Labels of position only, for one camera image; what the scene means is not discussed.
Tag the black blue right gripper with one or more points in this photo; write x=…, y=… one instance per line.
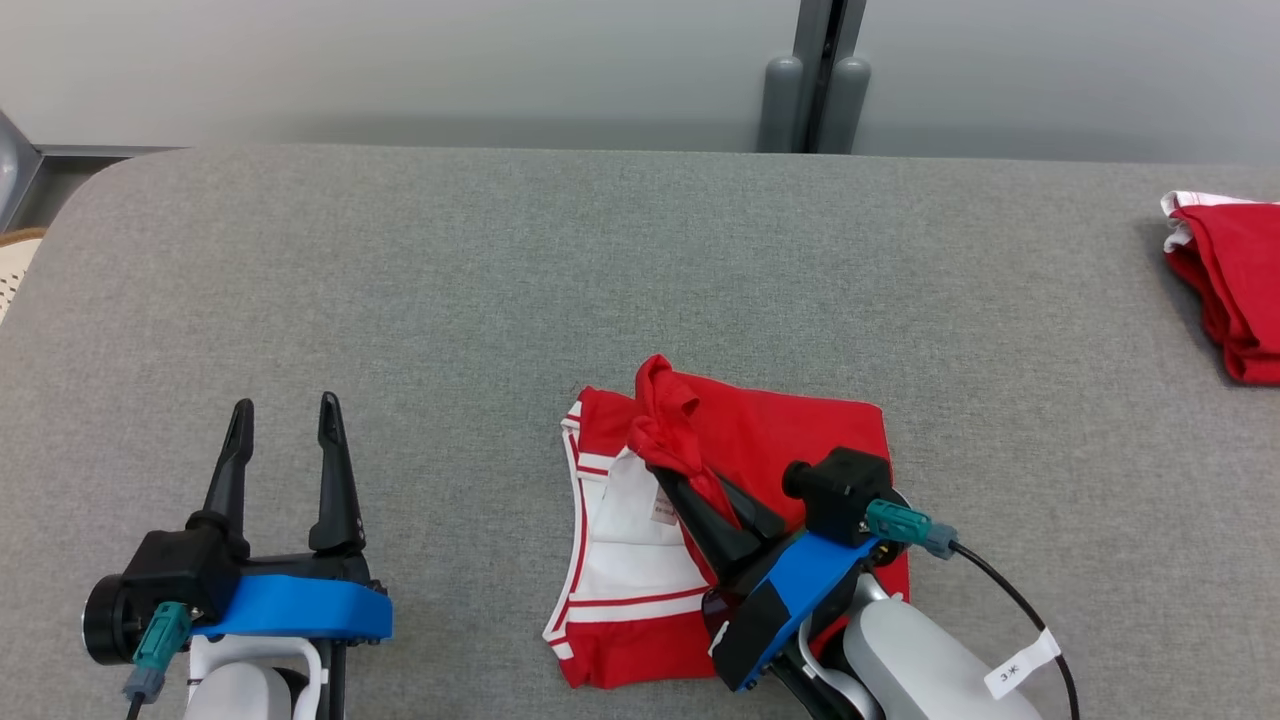
x=800, y=585

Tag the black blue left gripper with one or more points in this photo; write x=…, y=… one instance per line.
x=300, y=608

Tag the red jersey white sleeves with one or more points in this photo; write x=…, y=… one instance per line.
x=790, y=430

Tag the red shorts white stripe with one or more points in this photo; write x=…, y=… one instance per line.
x=1240, y=280

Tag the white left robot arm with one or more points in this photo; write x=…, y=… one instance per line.
x=240, y=695

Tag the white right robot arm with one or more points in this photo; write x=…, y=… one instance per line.
x=920, y=660

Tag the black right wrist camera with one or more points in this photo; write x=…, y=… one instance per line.
x=845, y=495

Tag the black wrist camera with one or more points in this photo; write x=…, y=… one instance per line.
x=845, y=495
x=180, y=575

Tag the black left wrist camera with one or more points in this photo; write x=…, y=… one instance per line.
x=180, y=575

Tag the grey floor rail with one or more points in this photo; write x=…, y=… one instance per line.
x=110, y=151

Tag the grey metal frame piece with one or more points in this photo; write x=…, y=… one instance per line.
x=15, y=170

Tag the grey partition post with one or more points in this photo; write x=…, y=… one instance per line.
x=783, y=105

